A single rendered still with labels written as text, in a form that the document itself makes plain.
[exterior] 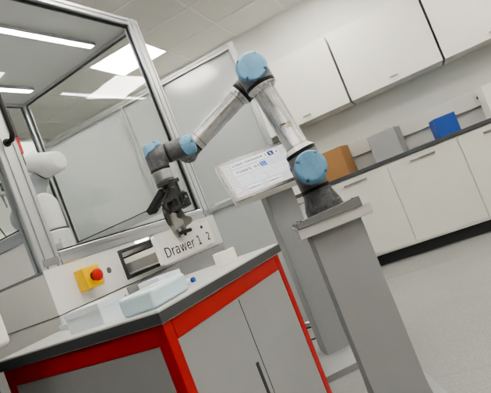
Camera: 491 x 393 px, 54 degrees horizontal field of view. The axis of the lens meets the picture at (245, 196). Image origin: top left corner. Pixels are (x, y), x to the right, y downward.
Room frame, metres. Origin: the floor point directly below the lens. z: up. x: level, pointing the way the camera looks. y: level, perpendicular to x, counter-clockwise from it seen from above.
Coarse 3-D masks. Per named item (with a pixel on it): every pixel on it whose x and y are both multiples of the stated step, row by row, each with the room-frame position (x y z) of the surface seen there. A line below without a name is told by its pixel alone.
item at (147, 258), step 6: (144, 252) 1.74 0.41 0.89; (150, 252) 1.73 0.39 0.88; (126, 258) 1.78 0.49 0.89; (132, 258) 1.77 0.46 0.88; (138, 258) 1.76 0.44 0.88; (144, 258) 1.74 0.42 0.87; (150, 258) 1.73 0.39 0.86; (156, 258) 1.72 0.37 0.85; (126, 264) 1.79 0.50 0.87; (132, 264) 1.77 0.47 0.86; (138, 264) 1.76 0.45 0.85; (144, 264) 1.75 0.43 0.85; (150, 264) 1.74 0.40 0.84; (132, 270) 1.78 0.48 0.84; (138, 270) 1.77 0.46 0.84
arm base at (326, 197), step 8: (320, 184) 1.85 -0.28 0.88; (328, 184) 1.87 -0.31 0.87; (304, 192) 1.87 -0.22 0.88; (312, 192) 1.85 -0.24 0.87; (320, 192) 1.84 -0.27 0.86; (328, 192) 1.85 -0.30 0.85; (336, 192) 1.89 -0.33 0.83; (304, 200) 1.90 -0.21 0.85; (312, 200) 1.85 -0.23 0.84; (320, 200) 1.83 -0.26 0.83; (328, 200) 1.83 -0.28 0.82; (336, 200) 1.84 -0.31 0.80; (312, 208) 1.86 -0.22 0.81; (320, 208) 1.83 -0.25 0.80; (328, 208) 1.83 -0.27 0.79
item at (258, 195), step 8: (256, 152) 2.69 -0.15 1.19; (232, 160) 2.66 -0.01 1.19; (216, 168) 2.63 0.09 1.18; (224, 176) 2.58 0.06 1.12; (224, 184) 2.55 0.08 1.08; (280, 184) 2.51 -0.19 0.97; (288, 184) 2.52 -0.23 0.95; (296, 184) 2.55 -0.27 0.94; (232, 192) 2.50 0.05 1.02; (256, 192) 2.48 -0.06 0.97; (264, 192) 2.49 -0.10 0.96; (272, 192) 2.51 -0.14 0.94; (240, 200) 2.46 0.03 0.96; (248, 200) 2.48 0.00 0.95
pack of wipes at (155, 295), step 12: (180, 276) 1.14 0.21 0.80; (144, 288) 1.10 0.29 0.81; (156, 288) 1.04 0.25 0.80; (168, 288) 1.08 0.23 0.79; (180, 288) 1.12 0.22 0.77; (120, 300) 1.06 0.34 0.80; (132, 300) 1.04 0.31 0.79; (144, 300) 1.03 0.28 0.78; (156, 300) 1.03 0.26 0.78; (168, 300) 1.07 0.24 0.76; (132, 312) 1.05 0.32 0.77
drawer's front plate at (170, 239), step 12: (180, 228) 1.83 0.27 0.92; (192, 228) 1.89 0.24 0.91; (156, 240) 1.69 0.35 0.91; (168, 240) 1.75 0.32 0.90; (180, 240) 1.81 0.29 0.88; (192, 240) 1.87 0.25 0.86; (204, 240) 1.94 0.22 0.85; (156, 252) 1.69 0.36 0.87; (168, 252) 1.73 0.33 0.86; (192, 252) 1.84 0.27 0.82
